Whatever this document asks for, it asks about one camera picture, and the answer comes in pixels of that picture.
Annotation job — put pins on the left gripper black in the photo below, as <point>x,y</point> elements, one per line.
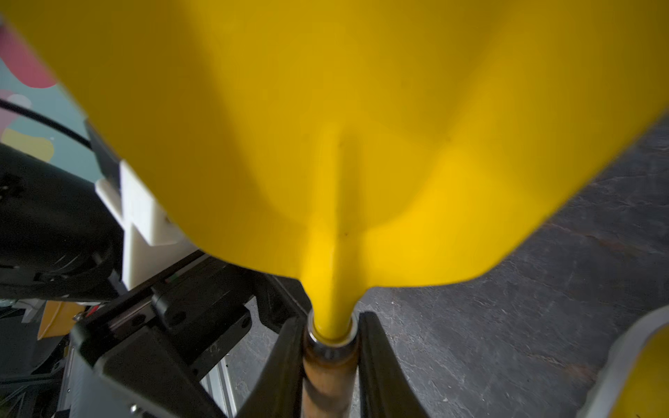
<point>162,346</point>

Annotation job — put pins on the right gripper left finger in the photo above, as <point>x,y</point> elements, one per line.
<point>278,392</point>

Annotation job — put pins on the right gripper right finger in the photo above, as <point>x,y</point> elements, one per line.
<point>384,389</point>

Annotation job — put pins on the white plastic storage box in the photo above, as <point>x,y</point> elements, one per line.
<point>622,357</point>

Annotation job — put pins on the yellow shovel wooden handle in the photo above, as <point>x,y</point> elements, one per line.
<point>358,144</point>

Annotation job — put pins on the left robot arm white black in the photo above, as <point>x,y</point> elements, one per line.
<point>58,240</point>

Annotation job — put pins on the yellow tool in box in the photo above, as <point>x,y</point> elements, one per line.
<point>645,393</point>

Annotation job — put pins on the white work glove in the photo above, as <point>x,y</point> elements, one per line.
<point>58,318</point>

